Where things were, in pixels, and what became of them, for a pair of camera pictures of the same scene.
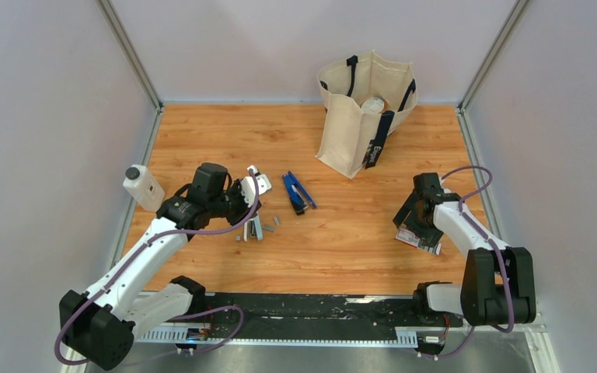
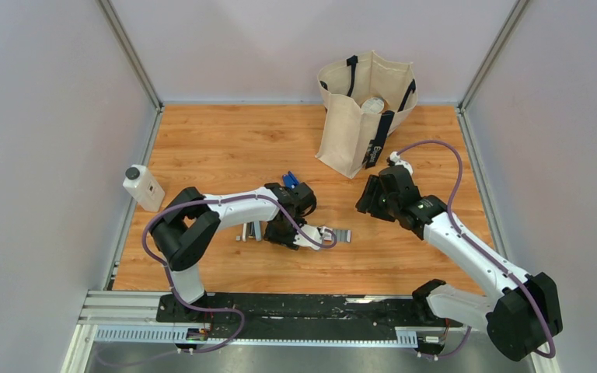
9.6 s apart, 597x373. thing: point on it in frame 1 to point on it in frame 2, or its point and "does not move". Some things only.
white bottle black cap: [144, 187] does not move
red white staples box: [431, 245] to [343, 235]
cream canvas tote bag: [365, 95] does not move
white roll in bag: [372, 105] does not move
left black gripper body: [231, 205] to [281, 235]
